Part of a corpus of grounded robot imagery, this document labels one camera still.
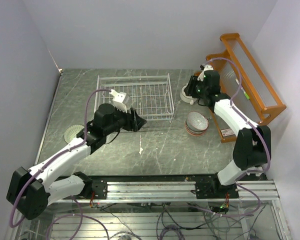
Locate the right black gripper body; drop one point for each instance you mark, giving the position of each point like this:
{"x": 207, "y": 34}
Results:
{"x": 201, "y": 91}

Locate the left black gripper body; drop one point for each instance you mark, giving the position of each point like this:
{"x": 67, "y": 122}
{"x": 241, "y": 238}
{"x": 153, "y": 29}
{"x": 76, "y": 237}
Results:
{"x": 125, "y": 122}

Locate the white handled bowl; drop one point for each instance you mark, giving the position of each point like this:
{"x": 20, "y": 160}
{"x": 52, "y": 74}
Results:
{"x": 187, "y": 99}

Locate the white wire dish rack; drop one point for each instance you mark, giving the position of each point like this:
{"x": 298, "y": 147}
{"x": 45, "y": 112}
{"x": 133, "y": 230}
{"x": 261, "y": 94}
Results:
{"x": 151, "y": 96}

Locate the grey blue bowl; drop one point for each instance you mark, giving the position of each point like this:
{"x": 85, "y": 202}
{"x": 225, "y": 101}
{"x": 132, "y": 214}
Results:
{"x": 196, "y": 122}

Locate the green patterned bowl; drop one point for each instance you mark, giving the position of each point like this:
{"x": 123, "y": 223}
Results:
{"x": 72, "y": 132}

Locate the beige patterned bowl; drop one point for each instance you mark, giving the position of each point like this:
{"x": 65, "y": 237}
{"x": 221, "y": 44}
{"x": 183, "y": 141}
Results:
{"x": 194, "y": 133}

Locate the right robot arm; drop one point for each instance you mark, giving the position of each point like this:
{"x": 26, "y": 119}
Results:
{"x": 252, "y": 149}

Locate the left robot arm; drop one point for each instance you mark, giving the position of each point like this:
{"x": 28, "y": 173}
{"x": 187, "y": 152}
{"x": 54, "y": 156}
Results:
{"x": 32, "y": 190}

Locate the orange wooden shelf rack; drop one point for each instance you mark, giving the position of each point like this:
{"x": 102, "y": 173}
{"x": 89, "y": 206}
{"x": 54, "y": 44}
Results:
{"x": 236, "y": 61}

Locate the marker pen on shelf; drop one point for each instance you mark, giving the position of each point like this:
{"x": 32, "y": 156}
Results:
{"x": 242, "y": 89}

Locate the white red labelled box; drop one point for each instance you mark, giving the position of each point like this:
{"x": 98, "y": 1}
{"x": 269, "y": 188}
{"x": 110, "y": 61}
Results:
{"x": 227, "y": 132}

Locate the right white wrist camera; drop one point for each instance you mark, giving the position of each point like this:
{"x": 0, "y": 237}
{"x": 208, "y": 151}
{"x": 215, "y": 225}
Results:
{"x": 206, "y": 67}

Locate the aluminium mounting rail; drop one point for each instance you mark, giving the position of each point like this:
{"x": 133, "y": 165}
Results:
{"x": 191, "y": 191}

